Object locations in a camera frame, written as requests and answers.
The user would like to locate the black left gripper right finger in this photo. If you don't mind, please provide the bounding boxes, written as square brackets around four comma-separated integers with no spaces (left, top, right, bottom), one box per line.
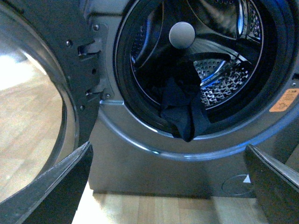
[244,145,299,224]

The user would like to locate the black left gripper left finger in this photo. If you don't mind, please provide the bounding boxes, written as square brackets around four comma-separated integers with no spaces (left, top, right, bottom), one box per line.
[0,142,92,224]

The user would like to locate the dark navy clothes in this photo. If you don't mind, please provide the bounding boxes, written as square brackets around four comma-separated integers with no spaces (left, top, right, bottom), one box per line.
[160,52,230,142]

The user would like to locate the grey front-load washing machine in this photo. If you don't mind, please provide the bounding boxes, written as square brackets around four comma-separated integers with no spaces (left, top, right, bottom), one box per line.
[84,0,299,198]

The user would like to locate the open washing machine door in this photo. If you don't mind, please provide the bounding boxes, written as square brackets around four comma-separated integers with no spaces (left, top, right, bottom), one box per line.
[0,0,110,224]

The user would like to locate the orange warning sticker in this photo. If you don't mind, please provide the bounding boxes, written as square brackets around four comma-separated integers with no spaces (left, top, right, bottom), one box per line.
[269,88,299,112]

